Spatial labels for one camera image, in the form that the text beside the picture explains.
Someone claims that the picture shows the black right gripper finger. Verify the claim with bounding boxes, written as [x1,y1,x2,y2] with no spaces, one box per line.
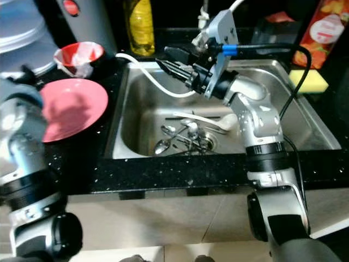
[166,46,200,65]
[155,58,195,83]

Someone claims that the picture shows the pink plate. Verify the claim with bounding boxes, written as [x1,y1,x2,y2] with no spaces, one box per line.
[40,78,109,144]

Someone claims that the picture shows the metal faucet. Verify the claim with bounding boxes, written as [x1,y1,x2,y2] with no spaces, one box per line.
[192,0,214,45]

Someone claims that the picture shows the white round pot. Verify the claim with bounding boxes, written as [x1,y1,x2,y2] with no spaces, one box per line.
[0,0,58,78]

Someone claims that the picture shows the stainless steel sink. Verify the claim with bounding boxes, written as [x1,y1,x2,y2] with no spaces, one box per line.
[104,58,342,160]

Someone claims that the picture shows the white ceramic spoon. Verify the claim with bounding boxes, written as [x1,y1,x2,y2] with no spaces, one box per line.
[171,112,240,133]

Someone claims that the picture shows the red bowl with white plastic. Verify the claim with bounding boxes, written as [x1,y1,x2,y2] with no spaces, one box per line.
[53,41,105,79]

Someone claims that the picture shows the yellow oil bottle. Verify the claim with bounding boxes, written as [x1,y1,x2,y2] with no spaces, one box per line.
[124,0,157,57]

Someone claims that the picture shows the metal spoon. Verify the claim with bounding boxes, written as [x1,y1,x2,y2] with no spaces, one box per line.
[161,125,197,145]
[185,122,202,149]
[153,136,205,156]

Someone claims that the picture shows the metal sink drain strainer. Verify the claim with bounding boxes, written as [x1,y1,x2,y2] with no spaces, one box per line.
[186,130,216,153]

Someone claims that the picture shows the grey kettle with red button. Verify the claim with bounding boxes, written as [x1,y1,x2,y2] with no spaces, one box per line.
[57,0,117,56]

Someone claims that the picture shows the black container with red top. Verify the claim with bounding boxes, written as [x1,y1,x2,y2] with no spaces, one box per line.
[264,10,304,40]

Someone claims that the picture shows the yellow sponge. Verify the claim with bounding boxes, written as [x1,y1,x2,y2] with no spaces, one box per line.
[288,69,329,95]

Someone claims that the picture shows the red printed packet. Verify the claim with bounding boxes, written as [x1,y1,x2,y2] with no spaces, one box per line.
[308,0,349,70]

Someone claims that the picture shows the beige cabinet front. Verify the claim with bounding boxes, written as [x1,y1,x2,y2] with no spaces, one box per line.
[0,187,349,257]

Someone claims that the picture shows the dark robot right foot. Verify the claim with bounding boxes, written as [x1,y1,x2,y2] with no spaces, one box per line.
[188,254,214,262]

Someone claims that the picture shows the dark robot foot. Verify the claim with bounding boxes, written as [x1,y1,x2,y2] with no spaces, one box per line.
[188,254,214,262]
[119,253,146,262]

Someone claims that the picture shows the dark robot left foot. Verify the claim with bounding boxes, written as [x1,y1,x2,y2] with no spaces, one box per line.
[119,253,146,262]

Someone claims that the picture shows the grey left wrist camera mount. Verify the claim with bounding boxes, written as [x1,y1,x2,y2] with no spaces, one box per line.
[0,76,44,111]

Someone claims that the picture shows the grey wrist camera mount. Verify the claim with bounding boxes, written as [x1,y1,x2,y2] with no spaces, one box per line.
[0,76,44,111]
[202,9,239,100]

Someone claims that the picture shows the white hose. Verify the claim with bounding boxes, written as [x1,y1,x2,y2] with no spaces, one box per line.
[115,0,247,99]

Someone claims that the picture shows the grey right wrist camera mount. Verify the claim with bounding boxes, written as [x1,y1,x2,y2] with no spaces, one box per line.
[202,9,239,100]

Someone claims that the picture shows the black cable with blue tape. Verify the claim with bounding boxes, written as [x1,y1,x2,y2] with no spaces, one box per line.
[222,42,313,219]

